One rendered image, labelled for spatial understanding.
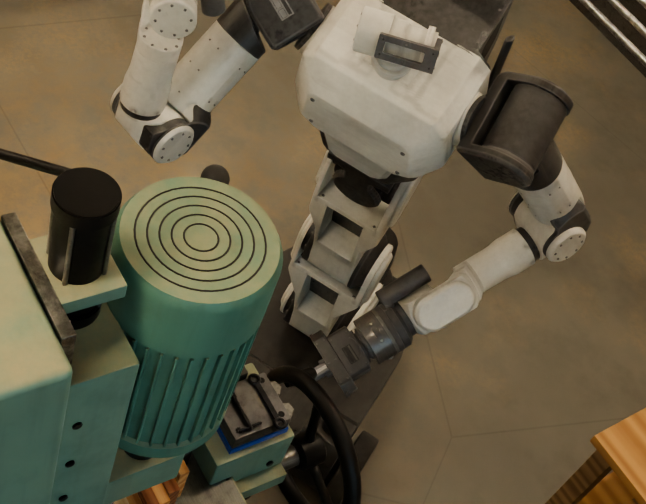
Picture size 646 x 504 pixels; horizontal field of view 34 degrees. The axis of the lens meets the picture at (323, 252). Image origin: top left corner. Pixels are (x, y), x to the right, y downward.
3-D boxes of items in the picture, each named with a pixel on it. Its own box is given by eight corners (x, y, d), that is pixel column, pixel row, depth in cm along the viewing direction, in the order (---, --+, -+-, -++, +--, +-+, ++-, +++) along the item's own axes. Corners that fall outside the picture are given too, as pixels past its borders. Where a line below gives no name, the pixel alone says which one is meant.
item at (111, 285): (119, 327, 104) (143, 216, 92) (41, 351, 100) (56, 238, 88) (86, 265, 108) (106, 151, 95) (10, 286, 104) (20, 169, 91)
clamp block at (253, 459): (283, 465, 166) (297, 437, 159) (206, 496, 159) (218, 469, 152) (239, 389, 172) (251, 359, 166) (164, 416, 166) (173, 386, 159)
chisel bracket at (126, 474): (176, 482, 147) (186, 453, 140) (80, 520, 140) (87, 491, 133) (153, 438, 150) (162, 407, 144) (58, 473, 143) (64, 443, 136)
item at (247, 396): (287, 432, 159) (296, 413, 155) (223, 457, 154) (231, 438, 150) (246, 362, 165) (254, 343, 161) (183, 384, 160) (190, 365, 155)
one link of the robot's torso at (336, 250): (323, 218, 243) (359, 100, 202) (389, 258, 241) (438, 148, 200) (288, 266, 236) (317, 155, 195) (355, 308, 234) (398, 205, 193)
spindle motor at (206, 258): (250, 430, 131) (316, 280, 108) (118, 481, 122) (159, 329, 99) (187, 319, 138) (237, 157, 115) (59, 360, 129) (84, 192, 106)
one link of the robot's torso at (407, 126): (355, 13, 197) (370, -106, 163) (513, 105, 193) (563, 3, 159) (267, 136, 189) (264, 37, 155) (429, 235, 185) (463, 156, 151)
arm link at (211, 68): (137, 121, 179) (226, 23, 175) (182, 173, 175) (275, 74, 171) (99, 105, 168) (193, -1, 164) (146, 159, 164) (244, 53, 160)
